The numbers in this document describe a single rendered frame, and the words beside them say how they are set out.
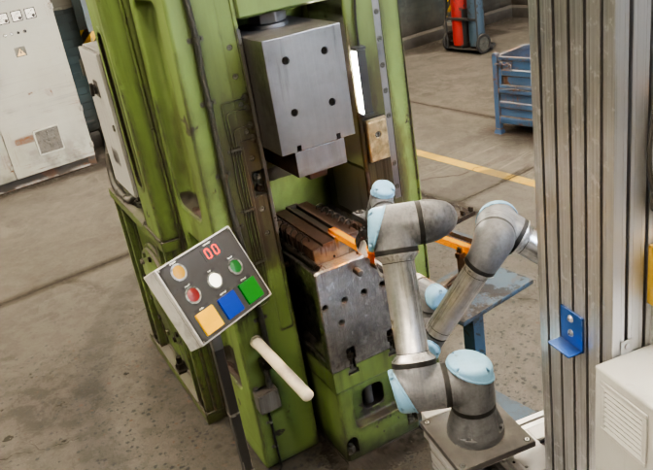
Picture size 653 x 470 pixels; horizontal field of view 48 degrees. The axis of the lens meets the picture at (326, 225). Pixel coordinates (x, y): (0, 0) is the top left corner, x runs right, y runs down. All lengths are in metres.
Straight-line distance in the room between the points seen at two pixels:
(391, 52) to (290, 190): 0.74
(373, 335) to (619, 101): 1.79
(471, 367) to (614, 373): 0.44
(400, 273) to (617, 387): 0.62
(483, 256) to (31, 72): 6.10
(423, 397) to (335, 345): 1.02
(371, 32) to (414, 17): 7.92
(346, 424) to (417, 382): 1.24
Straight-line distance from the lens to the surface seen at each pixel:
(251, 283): 2.50
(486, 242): 2.08
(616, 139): 1.42
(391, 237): 1.89
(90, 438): 3.82
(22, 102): 7.66
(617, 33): 1.37
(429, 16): 10.96
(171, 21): 2.52
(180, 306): 2.35
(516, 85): 6.57
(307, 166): 2.64
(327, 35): 2.60
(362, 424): 3.18
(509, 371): 3.67
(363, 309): 2.89
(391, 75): 2.93
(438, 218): 1.91
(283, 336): 3.01
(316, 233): 2.85
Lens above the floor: 2.17
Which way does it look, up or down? 24 degrees down
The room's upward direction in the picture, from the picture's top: 9 degrees counter-clockwise
